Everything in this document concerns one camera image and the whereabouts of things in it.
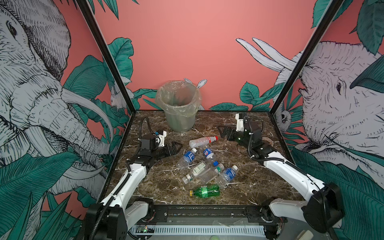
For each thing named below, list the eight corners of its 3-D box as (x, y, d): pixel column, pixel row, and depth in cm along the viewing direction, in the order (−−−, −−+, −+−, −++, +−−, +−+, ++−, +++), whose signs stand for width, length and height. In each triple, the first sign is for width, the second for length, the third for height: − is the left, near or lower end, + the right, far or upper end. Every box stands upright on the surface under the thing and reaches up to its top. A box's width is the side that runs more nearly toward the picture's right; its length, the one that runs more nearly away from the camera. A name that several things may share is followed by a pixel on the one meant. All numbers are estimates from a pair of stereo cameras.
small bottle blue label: (203, 158, 96) (203, 155, 92) (203, 151, 99) (203, 147, 95) (213, 158, 96) (213, 155, 92) (212, 151, 99) (213, 147, 95)
